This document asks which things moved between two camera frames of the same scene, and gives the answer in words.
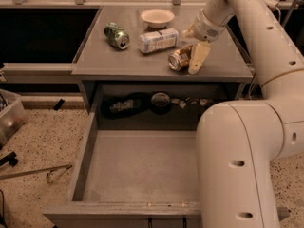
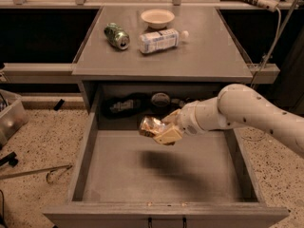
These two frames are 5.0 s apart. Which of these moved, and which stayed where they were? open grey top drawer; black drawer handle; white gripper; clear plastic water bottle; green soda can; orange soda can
Moved: white gripper; orange soda can
Stayed: black drawer handle; open grey top drawer; clear plastic water bottle; green soda can
